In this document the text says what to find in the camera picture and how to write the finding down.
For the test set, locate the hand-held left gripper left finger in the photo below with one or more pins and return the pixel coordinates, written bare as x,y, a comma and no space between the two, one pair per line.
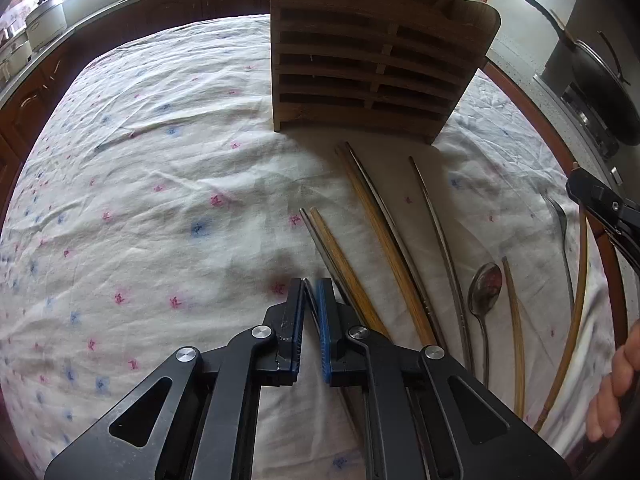
297,325

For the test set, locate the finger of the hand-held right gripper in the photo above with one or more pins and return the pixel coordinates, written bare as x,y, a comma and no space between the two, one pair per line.
597,195

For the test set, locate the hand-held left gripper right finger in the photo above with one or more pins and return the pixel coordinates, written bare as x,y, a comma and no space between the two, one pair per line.
322,325

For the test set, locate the metal fork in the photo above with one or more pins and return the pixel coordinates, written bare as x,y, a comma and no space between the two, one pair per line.
564,240

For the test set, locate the metal chopstick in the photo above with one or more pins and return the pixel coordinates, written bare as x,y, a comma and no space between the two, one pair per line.
385,205
322,250
440,240

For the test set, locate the long bamboo chopstick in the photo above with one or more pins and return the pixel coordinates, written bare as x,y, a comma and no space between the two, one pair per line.
575,320

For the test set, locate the wooden utensil holder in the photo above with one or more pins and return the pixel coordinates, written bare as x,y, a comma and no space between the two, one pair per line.
375,65

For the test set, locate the person's right hand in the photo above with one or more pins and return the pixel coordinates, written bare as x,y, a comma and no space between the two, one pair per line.
617,385

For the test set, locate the black wok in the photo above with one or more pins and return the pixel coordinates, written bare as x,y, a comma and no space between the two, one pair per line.
615,105

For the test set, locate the gas stove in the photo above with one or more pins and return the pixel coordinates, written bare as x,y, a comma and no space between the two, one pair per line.
575,100

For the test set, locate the glass wok lid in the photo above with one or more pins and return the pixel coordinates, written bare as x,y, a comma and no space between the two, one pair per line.
600,60

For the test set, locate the metal spoon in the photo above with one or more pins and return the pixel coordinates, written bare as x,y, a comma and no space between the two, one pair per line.
485,287

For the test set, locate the wooden stick in wok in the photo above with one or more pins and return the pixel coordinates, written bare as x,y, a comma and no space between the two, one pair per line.
562,25

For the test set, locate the white floral cloth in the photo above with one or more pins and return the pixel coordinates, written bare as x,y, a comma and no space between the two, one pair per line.
175,185

